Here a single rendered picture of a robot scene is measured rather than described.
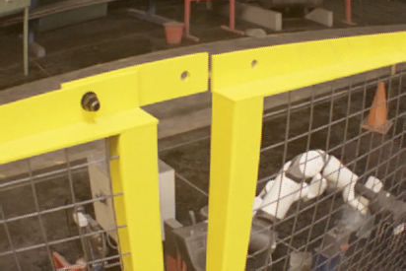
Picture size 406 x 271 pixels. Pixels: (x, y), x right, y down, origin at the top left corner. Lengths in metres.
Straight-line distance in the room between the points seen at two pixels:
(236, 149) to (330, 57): 0.26
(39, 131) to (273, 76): 0.36
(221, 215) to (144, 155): 0.19
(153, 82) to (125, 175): 0.12
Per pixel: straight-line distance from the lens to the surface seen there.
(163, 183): 2.35
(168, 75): 0.70
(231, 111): 0.72
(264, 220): 1.63
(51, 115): 0.63
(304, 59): 0.85
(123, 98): 0.67
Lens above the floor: 2.06
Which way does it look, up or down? 22 degrees down
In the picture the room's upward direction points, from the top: 1 degrees clockwise
